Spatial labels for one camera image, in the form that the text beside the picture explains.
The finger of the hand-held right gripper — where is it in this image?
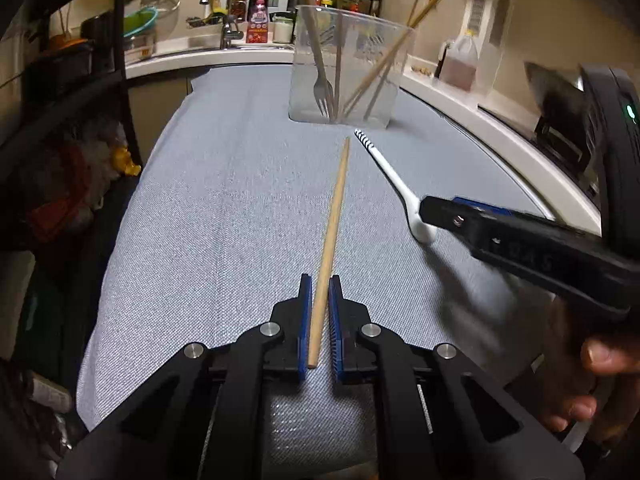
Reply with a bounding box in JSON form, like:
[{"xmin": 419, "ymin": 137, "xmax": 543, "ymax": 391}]
[
  {"xmin": 419, "ymin": 195, "xmax": 482, "ymax": 252},
  {"xmin": 452, "ymin": 197, "xmax": 513, "ymax": 217}
]

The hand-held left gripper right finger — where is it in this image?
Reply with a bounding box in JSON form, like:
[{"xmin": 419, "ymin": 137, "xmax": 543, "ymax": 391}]
[{"xmin": 327, "ymin": 274, "xmax": 586, "ymax": 480}]

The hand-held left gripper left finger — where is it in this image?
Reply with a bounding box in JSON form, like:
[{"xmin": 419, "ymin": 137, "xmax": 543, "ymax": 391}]
[{"xmin": 55, "ymin": 273, "xmax": 312, "ymax": 480}]

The white spoon with striped handle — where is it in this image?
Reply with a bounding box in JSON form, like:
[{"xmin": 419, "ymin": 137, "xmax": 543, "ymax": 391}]
[{"xmin": 353, "ymin": 129, "xmax": 441, "ymax": 246}]

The clear plastic utensil container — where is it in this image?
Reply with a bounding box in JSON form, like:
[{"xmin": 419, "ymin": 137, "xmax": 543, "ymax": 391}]
[{"xmin": 288, "ymin": 4, "xmax": 418, "ymax": 131}]

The person's right hand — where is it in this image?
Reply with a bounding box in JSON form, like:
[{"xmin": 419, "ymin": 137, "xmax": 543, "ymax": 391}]
[{"xmin": 541, "ymin": 299, "xmax": 640, "ymax": 446}]

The black gas stove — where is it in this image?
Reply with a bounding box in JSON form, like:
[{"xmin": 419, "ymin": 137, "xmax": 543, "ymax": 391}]
[{"xmin": 479, "ymin": 104, "xmax": 607, "ymax": 211}]

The dark metal wok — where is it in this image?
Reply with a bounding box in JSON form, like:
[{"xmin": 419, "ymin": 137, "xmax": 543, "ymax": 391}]
[{"xmin": 524, "ymin": 60, "xmax": 593, "ymax": 133}]

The plastic cooking oil jug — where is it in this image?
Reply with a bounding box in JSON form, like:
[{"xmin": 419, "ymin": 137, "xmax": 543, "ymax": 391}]
[{"xmin": 434, "ymin": 30, "xmax": 482, "ymax": 93}]

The grey woven table cloth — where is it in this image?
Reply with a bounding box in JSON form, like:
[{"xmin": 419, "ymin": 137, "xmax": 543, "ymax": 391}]
[{"xmin": 75, "ymin": 62, "xmax": 557, "ymax": 467}]

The yellow plastic toy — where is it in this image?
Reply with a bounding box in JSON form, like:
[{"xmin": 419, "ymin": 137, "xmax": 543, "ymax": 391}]
[{"xmin": 110, "ymin": 146, "xmax": 142, "ymax": 177}]

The white lidded jar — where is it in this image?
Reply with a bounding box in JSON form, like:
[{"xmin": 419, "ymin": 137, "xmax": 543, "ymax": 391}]
[{"xmin": 272, "ymin": 13, "xmax": 297, "ymax": 44}]

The red refill pouch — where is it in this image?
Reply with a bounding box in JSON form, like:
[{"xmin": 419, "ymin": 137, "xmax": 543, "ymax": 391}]
[{"xmin": 247, "ymin": 0, "xmax": 271, "ymax": 44}]

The chrome kitchen faucet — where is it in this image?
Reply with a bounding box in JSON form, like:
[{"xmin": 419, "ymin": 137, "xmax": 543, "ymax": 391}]
[{"xmin": 200, "ymin": 0, "xmax": 245, "ymax": 52}]

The black metal shelf rack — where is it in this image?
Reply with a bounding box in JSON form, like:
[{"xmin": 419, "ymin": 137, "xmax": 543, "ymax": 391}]
[{"xmin": 0, "ymin": 0, "xmax": 145, "ymax": 261}]

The green plastic colander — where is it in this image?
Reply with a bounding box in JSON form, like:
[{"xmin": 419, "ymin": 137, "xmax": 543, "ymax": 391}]
[{"xmin": 122, "ymin": 7, "xmax": 159, "ymax": 39}]

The black lidded container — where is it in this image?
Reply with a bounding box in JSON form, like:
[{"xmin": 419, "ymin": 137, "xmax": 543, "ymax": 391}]
[{"xmin": 30, "ymin": 42, "xmax": 96, "ymax": 91}]

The white wall vent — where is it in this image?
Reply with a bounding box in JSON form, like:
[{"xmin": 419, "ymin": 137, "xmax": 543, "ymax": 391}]
[
  {"xmin": 492, "ymin": 0, "xmax": 512, "ymax": 47},
  {"xmin": 470, "ymin": 0, "xmax": 491, "ymax": 37}
]

